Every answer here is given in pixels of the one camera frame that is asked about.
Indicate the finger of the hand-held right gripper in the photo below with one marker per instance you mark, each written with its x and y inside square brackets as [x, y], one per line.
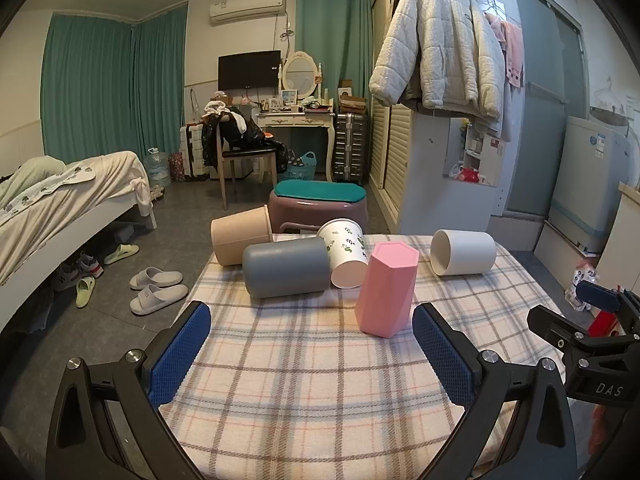
[552, 327]
[597, 296]

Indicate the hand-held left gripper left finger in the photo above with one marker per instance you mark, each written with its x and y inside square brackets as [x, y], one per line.
[180, 355]

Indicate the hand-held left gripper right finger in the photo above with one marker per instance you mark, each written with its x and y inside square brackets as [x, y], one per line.
[442, 360]

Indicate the pink hexagonal cup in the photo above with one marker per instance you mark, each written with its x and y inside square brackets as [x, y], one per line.
[385, 290]

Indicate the plain white cup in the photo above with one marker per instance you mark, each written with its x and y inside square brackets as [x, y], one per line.
[470, 255]

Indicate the beige cup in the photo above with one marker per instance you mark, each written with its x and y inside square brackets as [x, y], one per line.
[235, 240]

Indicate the grey cup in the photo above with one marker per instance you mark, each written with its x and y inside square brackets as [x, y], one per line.
[285, 267]

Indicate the white leaf print cup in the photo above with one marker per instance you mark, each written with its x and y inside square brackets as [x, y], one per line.
[345, 255]

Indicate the white printed packet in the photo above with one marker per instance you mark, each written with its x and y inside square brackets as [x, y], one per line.
[582, 277]

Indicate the red object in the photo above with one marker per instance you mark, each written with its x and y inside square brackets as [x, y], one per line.
[602, 322]

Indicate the white slipper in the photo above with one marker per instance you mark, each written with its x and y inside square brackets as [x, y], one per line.
[157, 277]
[157, 299]

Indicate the beige cabinet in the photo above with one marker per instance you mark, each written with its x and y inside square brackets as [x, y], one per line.
[630, 240]

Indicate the white washing machine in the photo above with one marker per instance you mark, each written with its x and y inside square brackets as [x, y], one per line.
[590, 185]

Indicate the green slipper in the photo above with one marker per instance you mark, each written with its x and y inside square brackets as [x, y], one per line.
[121, 253]
[85, 292]

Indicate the plaid tablecloth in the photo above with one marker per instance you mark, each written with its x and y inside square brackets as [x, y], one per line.
[300, 385]

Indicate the grey sneakers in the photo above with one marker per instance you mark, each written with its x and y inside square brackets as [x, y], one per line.
[77, 270]

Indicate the bed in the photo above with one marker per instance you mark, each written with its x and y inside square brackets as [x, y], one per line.
[60, 240]

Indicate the purple plastic stool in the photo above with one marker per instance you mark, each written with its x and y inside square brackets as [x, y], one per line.
[300, 215]

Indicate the cream blanket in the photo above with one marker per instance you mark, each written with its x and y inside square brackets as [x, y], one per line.
[75, 200]

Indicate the red gift bag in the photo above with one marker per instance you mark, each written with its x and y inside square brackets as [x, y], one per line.
[175, 167]

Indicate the clear water jug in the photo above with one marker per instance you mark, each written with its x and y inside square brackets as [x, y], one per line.
[158, 167]

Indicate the frosted glass door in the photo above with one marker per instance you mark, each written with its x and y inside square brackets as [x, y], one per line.
[540, 110]

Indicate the white patterned suitcase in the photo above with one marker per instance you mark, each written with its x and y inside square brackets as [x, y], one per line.
[192, 150]

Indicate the cream louvred wardrobe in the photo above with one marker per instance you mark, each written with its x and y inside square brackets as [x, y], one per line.
[395, 160]

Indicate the teal seat cushion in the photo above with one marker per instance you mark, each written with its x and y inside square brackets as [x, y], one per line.
[320, 191]

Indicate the wooden chair black seat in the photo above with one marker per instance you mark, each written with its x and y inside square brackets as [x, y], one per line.
[245, 152]

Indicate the blue laundry basket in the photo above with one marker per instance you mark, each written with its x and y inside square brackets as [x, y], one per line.
[301, 167]

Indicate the black clothes pile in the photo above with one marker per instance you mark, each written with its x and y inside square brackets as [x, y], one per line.
[250, 135]

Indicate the silver suitcase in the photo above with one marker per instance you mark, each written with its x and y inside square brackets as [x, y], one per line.
[350, 147]

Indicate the pale green quilt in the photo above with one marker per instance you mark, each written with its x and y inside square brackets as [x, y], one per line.
[30, 175]

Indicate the white cloth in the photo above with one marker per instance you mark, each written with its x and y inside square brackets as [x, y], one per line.
[217, 107]

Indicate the pink garment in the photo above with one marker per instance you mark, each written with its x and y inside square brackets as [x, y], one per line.
[512, 50]

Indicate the white dressing table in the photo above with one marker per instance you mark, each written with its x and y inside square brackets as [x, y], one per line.
[295, 121]

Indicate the cardboard boxes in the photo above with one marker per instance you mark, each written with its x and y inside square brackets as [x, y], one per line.
[352, 100]

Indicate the teal curtain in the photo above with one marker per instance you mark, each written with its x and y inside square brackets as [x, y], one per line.
[85, 85]
[335, 30]
[160, 75]

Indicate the black television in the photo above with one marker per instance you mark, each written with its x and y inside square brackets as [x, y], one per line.
[248, 70]

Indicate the white puffer jacket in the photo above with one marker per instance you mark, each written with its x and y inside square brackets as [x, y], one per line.
[435, 45]

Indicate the oval vanity mirror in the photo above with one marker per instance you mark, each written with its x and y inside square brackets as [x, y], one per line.
[300, 72]

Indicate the white air conditioner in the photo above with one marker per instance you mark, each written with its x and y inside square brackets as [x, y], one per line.
[247, 7]

